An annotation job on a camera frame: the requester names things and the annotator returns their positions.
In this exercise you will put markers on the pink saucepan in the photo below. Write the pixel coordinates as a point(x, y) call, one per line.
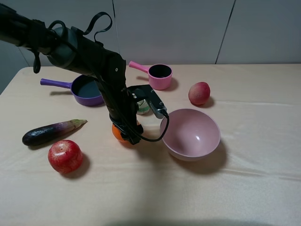
point(159, 75)

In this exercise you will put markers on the purple frying pan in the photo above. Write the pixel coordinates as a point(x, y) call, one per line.
point(83, 88)

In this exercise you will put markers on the pink bowl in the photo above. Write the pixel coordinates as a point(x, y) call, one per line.
point(191, 134)

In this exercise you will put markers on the red apple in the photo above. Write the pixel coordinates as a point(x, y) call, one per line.
point(65, 156)

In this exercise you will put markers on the orange fruit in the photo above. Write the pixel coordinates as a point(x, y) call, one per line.
point(124, 134)

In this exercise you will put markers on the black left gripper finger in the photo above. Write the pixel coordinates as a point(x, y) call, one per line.
point(121, 132)

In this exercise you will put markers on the small tin can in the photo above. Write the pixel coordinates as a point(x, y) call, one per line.
point(143, 107)

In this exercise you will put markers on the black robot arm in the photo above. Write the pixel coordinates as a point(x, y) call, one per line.
point(69, 49)

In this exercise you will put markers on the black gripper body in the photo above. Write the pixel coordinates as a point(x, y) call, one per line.
point(119, 102)

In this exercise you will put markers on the dark purple eggplant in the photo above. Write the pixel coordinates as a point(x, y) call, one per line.
point(45, 134)

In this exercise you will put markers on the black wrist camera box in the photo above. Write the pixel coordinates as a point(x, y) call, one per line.
point(147, 93)

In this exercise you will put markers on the red peach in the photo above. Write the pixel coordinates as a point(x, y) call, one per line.
point(199, 93)

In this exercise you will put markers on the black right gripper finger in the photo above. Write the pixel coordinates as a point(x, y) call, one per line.
point(138, 130)

